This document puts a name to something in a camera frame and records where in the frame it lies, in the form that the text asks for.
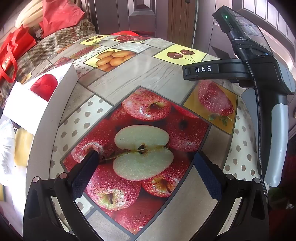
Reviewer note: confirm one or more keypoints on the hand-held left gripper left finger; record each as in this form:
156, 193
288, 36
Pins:
83, 176

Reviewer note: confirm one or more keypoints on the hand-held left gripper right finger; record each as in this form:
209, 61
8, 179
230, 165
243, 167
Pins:
208, 176

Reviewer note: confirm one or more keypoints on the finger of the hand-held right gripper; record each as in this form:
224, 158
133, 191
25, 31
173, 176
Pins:
226, 69

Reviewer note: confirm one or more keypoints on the white shallow box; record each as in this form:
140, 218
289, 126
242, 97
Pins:
46, 129

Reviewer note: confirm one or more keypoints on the red plush ball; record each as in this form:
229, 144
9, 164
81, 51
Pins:
44, 87

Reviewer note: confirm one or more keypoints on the yellow sponge with green pad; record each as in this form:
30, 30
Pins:
22, 148

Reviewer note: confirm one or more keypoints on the brown panelled door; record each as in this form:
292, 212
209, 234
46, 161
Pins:
138, 14

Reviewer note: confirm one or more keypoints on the plaid sofa cover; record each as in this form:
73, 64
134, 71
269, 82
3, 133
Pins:
57, 39

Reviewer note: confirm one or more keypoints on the red tote bag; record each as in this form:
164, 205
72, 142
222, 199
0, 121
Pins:
13, 48

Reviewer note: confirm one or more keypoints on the red non-woven bag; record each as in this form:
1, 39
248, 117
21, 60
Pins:
60, 16

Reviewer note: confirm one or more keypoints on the stack of white foam sheets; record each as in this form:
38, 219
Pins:
30, 14

